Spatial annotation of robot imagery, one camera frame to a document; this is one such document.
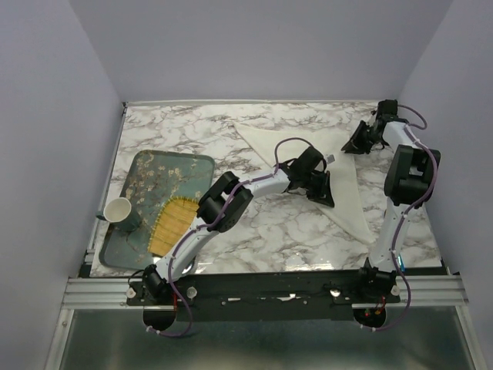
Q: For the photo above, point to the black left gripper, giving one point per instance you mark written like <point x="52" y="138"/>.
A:
<point x="323" y="194"/>

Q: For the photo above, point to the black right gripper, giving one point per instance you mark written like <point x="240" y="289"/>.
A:
<point x="354" y="146"/>

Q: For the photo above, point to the cream cloth napkin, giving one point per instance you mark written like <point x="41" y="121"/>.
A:
<point x="348" y="211"/>

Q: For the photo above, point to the iridescent rainbow spoon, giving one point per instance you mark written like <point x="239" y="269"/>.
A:
<point x="401" y="263"/>

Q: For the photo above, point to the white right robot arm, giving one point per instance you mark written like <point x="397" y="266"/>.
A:
<point x="408" y="185"/>

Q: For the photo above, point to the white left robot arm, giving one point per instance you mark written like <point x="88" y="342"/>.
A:
<point x="222" y="206"/>

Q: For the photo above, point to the yellow bamboo mat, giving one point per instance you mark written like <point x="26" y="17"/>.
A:
<point x="173" y="221"/>

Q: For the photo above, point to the green floral metal tray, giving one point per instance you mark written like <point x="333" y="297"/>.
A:
<point x="153" y="177"/>

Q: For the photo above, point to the white cup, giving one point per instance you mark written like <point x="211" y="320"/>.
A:
<point x="121" y="214"/>

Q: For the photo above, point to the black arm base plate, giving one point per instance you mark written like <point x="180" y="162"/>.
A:
<point x="305" y="295"/>

